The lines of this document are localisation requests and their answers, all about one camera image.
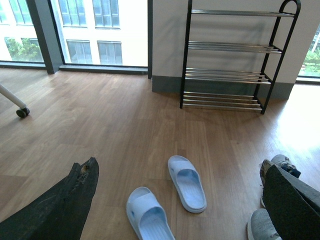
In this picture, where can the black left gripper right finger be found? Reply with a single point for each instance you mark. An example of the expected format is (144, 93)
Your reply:
(293, 206)

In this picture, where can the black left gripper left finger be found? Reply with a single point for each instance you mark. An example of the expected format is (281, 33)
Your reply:
(61, 212)

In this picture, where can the grey sneaker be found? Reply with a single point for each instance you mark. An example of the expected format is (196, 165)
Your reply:
(260, 226)
(285, 163)

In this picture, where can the black metal shoe rack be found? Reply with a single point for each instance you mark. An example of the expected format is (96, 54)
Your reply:
(230, 89)

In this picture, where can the light blue slipper left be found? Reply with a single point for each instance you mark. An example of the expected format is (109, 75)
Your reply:
(146, 216)

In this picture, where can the light blue slipper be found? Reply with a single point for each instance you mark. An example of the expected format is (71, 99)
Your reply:
(188, 184)
(146, 216)

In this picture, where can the white chair leg with caster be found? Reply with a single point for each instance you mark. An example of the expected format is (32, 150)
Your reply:
(23, 110)

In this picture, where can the light blue slipper right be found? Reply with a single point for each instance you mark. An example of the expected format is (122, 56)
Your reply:
(188, 184)

